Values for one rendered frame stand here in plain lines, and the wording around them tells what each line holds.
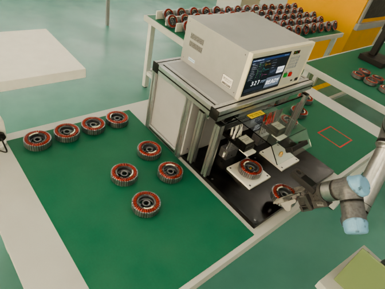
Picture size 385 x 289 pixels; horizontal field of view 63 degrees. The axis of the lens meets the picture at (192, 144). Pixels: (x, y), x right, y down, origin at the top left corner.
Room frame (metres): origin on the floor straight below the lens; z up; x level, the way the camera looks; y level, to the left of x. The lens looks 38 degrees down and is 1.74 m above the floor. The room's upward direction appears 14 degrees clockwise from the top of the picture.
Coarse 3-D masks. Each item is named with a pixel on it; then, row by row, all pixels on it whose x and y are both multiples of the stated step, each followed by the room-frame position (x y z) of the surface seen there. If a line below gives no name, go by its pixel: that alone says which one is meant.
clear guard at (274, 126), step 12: (264, 108) 1.23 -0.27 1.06; (276, 108) 1.26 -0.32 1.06; (240, 120) 1.09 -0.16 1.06; (252, 120) 1.11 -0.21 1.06; (264, 120) 1.13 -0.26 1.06; (276, 120) 1.16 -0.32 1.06; (288, 120) 1.18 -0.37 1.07; (264, 132) 1.05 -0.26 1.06; (276, 132) 1.07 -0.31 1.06; (288, 132) 1.09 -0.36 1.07; (300, 132) 1.12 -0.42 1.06; (276, 144) 0.99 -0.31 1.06; (288, 144) 1.04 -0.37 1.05; (276, 156) 0.96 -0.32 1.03; (288, 156) 1.00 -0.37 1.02
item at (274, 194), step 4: (276, 184) 1.02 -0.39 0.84; (280, 184) 1.02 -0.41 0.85; (284, 184) 1.03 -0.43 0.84; (272, 188) 0.99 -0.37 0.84; (276, 188) 0.99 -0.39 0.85; (280, 188) 1.00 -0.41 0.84; (284, 188) 1.01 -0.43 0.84; (288, 188) 1.01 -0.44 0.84; (292, 188) 1.02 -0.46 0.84; (272, 192) 0.97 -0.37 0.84; (276, 192) 0.97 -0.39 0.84; (280, 192) 1.00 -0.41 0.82; (284, 192) 0.99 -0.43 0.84; (288, 192) 1.00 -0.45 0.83; (292, 192) 0.99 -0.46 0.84; (272, 196) 0.96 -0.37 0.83; (276, 196) 0.95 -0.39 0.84; (280, 196) 0.95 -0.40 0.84; (288, 200) 0.94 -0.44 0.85; (296, 200) 0.95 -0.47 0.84; (280, 204) 0.93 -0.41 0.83; (292, 204) 0.93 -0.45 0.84
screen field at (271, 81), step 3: (276, 75) 1.31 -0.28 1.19; (279, 75) 1.33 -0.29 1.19; (267, 78) 1.27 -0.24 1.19; (270, 78) 1.29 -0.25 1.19; (273, 78) 1.30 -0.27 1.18; (276, 78) 1.32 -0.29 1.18; (279, 78) 1.34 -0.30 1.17; (267, 81) 1.27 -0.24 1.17; (270, 81) 1.29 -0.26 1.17; (273, 81) 1.31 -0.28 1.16; (276, 81) 1.33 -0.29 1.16; (264, 84) 1.26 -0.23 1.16; (267, 84) 1.28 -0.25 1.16; (270, 84) 1.30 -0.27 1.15; (273, 84) 1.32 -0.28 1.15; (264, 87) 1.27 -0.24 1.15
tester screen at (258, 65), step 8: (280, 56) 1.29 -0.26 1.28; (288, 56) 1.34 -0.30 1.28; (256, 64) 1.18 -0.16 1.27; (264, 64) 1.22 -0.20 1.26; (272, 64) 1.27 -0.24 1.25; (280, 64) 1.31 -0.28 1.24; (256, 72) 1.20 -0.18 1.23; (264, 72) 1.24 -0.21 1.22; (280, 72) 1.33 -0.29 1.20; (248, 80) 1.17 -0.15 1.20; (264, 80) 1.25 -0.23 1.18; (248, 88) 1.18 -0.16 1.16; (264, 88) 1.27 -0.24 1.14
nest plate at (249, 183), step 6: (228, 168) 1.12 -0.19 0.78; (234, 168) 1.13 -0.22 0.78; (234, 174) 1.09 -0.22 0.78; (240, 174) 1.09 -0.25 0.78; (264, 174) 1.14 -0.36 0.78; (240, 180) 1.06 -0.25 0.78; (246, 180) 1.07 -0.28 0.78; (252, 180) 1.08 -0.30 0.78; (258, 180) 1.09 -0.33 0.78; (264, 180) 1.10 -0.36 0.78; (246, 186) 1.03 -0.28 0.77; (252, 186) 1.03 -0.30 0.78
